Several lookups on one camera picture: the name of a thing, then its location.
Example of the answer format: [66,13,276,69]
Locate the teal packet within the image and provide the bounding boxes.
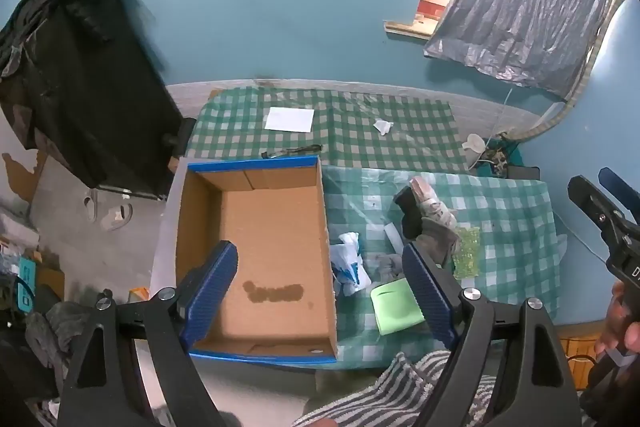
[15,257,37,314]

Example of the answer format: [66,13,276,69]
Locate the thick beige rope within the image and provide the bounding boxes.
[515,0,632,142]

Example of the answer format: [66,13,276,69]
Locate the black sock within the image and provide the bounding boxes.
[393,184,426,240]

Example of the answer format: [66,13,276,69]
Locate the teal box with wires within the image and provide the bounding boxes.
[477,134,521,178]

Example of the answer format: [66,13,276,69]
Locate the blue-rimmed cardboard box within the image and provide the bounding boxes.
[175,155,339,364]

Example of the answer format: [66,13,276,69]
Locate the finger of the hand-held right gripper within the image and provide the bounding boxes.
[567,175,627,239]
[598,167,640,228]

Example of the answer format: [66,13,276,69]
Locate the person's right hand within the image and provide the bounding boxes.
[595,281,640,360]

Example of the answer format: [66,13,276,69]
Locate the white round fitting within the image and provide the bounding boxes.
[461,133,486,155]

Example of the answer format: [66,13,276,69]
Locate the thin white string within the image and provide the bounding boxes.
[492,87,513,140]

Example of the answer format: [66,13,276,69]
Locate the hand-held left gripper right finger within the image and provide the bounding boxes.
[402,242,583,427]

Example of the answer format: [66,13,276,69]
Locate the pink and white plastic bag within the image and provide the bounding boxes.
[409,176,458,233]

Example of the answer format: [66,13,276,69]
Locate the dark thin strap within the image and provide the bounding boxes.
[259,144,322,158]

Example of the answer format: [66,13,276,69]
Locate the grey cloth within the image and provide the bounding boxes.
[367,251,408,284]
[415,217,462,268]

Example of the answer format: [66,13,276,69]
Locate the white slipper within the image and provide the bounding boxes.
[102,203,134,231]
[84,189,103,222]

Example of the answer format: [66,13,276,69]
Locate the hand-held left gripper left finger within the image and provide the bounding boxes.
[57,241,240,427]

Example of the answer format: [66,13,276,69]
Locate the light green checked plastic cloth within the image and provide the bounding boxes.
[320,166,568,370]

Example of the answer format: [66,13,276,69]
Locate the dark green checked tablecloth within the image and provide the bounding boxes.
[186,88,471,172]

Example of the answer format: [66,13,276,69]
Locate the white paper tube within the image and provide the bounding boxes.
[382,222,404,253]

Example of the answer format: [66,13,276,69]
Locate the black hanging clothes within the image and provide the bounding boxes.
[0,0,183,202]

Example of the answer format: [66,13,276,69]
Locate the grey and white striped clothing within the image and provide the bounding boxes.
[295,349,501,427]

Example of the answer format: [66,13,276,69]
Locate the bag of green beads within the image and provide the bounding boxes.
[451,227,481,279]

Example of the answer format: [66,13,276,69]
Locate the grey rag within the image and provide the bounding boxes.
[25,301,92,370]

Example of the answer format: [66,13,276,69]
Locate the wooden window sill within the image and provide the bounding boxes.
[383,19,436,40]

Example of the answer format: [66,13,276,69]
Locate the white paper sheet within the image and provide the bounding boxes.
[264,107,316,134]

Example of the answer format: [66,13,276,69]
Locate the white and blue plastic bag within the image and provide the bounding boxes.
[330,231,373,298]

